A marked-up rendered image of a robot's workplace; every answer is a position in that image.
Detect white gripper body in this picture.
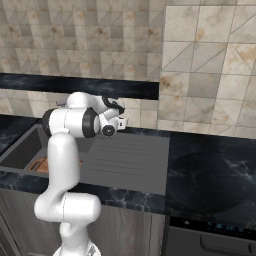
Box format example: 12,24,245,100
116,116,130,131

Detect grey sink with drainboard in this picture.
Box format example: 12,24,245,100
0,123,171,196

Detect brown wooden cutting board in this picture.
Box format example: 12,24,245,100
27,156,84,174

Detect grey wooden cupboard door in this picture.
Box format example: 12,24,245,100
0,188,152,256

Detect narrow grey cupboard panel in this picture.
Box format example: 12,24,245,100
151,213,166,256

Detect dark grey dishwasher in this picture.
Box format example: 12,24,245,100
163,214,256,256

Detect dark dishwasher handle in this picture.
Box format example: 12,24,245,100
199,233,256,256

